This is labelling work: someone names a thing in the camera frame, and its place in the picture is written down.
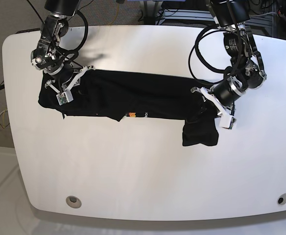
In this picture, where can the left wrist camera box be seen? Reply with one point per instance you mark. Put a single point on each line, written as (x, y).
(227, 121)

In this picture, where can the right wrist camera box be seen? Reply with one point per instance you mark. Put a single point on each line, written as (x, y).
(64, 97)

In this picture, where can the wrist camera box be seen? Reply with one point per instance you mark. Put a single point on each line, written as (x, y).
(227, 121)
(64, 97)

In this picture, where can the black T-shirt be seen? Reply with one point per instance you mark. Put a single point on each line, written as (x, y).
(115, 94)

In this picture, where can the right table grommet hole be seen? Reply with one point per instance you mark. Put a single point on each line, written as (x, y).
(282, 199)

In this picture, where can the aluminium frame rail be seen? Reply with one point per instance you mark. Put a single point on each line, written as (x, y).
(153, 10)

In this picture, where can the left table grommet hole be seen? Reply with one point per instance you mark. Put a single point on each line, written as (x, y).
(73, 202)

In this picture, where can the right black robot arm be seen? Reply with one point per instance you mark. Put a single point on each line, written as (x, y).
(49, 57)

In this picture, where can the table grommet hole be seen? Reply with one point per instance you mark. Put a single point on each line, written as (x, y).
(73, 202)
(282, 199)

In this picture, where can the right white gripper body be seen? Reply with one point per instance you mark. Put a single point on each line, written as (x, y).
(65, 78)

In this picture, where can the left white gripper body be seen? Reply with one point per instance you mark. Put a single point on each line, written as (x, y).
(221, 110)

